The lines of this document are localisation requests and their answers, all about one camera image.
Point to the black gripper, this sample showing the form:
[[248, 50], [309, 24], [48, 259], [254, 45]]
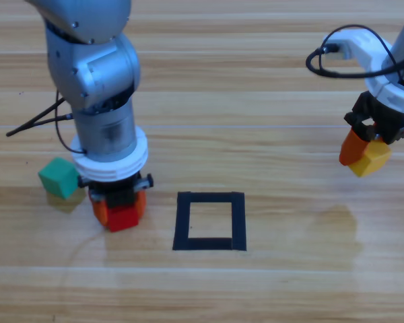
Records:
[[121, 188], [390, 121]]

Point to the black tape square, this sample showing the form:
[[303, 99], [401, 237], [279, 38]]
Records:
[[182, 222]]

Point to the green wooden block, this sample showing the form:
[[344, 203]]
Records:
[[59, 178]]

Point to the red wooden block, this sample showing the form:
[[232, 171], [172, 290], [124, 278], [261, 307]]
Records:
[[123, 218]]

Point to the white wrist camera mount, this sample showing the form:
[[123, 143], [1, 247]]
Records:
[[367, 43]]

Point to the yellow wooden block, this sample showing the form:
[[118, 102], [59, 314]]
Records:
[[373, 158]]

